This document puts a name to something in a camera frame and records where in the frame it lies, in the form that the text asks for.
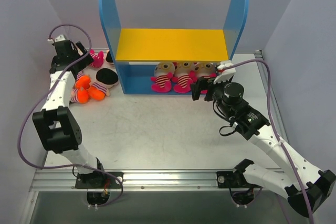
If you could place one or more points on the aluminium front rail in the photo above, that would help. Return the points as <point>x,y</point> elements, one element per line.
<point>133,180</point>

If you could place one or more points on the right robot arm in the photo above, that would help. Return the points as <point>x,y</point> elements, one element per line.
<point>304,185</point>

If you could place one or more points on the pink plush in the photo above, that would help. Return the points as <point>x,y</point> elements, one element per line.
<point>183,76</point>

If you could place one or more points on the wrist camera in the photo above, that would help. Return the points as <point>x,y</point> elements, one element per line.
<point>225,72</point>
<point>59,38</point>

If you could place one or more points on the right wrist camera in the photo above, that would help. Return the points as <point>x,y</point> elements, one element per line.
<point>225,72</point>

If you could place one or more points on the black-haired doll, centre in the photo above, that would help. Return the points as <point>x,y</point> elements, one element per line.
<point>105,80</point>

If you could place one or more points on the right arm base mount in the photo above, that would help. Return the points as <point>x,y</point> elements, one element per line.
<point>234,178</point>

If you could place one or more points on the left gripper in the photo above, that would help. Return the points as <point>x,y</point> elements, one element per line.
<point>81,51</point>

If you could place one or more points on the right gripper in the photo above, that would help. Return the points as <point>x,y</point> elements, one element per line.
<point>203,87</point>

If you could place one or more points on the blue and yellow toy shelf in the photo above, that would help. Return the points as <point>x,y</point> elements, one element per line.
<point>135,50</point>

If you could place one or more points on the white plush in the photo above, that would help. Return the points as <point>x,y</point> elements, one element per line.
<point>98,59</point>
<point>163,74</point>
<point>204,69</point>

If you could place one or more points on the black-haired doll, lower left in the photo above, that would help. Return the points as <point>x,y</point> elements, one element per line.
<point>79,96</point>

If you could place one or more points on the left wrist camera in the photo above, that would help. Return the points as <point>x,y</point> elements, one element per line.
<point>59,38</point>

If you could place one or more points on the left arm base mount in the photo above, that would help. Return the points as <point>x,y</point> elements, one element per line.
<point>98,180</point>

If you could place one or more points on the black-haired doll, upper left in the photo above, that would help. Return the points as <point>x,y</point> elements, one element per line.
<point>82,81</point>

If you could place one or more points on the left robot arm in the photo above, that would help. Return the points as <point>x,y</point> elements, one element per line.
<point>56,126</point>

